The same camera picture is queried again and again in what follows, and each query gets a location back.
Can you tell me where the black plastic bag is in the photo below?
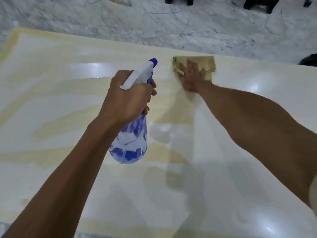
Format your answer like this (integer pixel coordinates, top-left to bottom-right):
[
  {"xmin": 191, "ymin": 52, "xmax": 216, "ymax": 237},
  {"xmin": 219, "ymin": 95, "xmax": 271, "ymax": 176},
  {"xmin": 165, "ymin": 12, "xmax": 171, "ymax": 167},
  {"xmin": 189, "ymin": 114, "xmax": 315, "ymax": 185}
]
[{"xmin": 299, "ymin": 53, "xmax": 317, "ymax": 67}]

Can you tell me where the person's left hand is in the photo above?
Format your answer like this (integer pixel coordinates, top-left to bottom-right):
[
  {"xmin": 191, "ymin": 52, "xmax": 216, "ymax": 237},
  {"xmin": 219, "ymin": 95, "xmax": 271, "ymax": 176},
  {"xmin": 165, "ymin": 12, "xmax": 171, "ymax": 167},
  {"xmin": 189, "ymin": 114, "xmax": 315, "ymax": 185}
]
[{"xmin": 98, "ymin": 69, "xmax": 157, "ymax": 129}]

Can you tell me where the brown cleaning cloth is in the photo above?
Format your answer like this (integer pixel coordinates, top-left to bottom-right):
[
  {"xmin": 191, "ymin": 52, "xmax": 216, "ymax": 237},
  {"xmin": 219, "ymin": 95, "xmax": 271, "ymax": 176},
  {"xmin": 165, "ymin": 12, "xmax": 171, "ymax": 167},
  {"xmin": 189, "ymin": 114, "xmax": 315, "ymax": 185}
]
[{"xmin": 172, "ymin": 56, "xmax": 216, "ymax": 81}]

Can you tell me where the person's white shirt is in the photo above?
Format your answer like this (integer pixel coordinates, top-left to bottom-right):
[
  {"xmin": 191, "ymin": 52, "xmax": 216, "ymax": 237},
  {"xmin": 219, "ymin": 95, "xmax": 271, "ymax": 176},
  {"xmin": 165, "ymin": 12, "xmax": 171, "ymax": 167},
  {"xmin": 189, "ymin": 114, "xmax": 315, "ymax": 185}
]
[{"xmin": 308, "ymin": 175, "xmax": 317, "ymax": 216}]

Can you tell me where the blue spray bottle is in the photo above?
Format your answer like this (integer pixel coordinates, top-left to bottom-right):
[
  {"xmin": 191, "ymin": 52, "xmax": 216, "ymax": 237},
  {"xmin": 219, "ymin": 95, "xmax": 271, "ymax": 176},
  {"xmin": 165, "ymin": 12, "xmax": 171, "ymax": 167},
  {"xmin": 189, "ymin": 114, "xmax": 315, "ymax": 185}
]
[{"xmin": 108, "ymin": 58, "xmax": 158, "ymax": 164}]

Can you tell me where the white glossy table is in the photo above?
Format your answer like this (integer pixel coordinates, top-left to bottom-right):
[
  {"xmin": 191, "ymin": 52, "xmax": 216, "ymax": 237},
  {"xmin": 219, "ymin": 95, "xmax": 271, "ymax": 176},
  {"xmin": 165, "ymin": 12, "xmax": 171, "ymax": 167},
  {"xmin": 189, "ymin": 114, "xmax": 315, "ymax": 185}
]
[{"xmin": 0, "ymin": 27, "xmax": 317, "ymax": 238}]

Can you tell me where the person's right forearm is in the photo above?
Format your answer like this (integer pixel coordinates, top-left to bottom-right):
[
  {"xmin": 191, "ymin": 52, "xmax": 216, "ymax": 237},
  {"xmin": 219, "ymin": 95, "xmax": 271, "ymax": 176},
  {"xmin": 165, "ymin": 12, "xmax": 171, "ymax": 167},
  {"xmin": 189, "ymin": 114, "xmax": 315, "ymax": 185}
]
[{"xmin": 198, "ymin": 81, "xmax": 317, "ymax": 211}]

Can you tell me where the white power strip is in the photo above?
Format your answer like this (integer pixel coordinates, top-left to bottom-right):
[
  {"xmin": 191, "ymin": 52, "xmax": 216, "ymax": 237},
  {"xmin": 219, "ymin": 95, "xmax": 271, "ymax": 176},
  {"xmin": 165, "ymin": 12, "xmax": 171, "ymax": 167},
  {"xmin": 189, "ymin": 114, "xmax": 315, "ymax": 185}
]
[{"xmin": 109, "ymin": 0, "xmax": 132, "ymax": 7}]

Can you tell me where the person's left forearm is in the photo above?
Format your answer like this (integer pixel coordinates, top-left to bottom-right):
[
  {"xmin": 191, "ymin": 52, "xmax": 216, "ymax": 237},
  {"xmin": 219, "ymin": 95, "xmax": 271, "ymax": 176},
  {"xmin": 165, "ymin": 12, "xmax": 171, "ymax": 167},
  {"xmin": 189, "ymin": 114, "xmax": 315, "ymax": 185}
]
[{"xmin": 0, "ymin": 119, "xmax": 119, "ymax": 238}]

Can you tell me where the person's right hand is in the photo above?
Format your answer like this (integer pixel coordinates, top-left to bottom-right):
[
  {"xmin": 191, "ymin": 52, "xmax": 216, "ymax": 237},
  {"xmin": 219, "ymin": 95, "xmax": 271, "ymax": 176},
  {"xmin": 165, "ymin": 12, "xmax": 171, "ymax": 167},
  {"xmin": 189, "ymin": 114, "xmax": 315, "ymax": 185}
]
[{"xmin": 177, "ymin": 59, "xmax": 213, "ymax": 93}]

